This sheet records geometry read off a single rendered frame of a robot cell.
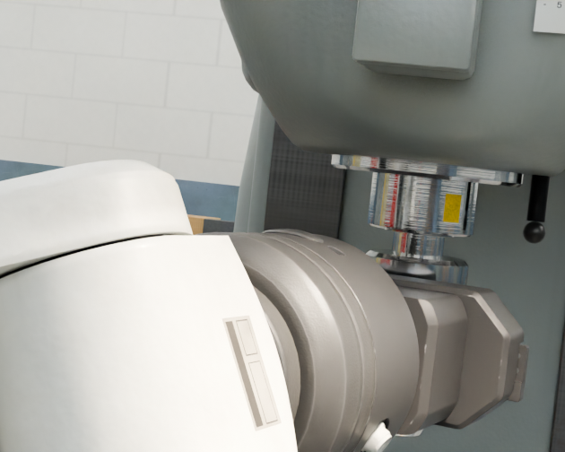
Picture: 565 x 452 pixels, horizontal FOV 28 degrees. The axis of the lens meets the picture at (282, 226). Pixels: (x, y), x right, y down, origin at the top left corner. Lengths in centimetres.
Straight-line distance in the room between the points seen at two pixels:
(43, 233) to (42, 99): 487
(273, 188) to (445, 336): 49
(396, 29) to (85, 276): 15
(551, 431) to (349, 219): 22
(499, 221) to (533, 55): 47
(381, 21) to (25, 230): 16
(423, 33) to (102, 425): 18
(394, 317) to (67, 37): 478
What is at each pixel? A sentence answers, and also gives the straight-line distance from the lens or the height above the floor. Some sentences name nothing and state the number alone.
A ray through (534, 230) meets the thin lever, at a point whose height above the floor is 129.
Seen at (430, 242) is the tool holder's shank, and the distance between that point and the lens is 50.
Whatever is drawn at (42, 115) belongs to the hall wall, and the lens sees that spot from 514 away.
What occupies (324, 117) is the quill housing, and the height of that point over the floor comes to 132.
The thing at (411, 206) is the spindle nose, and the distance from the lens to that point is 49.
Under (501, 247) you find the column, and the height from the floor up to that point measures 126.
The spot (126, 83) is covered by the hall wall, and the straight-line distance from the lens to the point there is 501.
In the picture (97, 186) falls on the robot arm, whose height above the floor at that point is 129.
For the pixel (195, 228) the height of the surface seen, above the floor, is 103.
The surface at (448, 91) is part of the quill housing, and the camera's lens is 42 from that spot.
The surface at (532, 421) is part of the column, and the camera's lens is 90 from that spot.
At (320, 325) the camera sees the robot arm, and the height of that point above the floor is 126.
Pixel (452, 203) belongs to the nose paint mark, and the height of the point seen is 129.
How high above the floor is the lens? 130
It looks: 3 degrees down
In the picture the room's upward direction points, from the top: 6 degrees clockwise
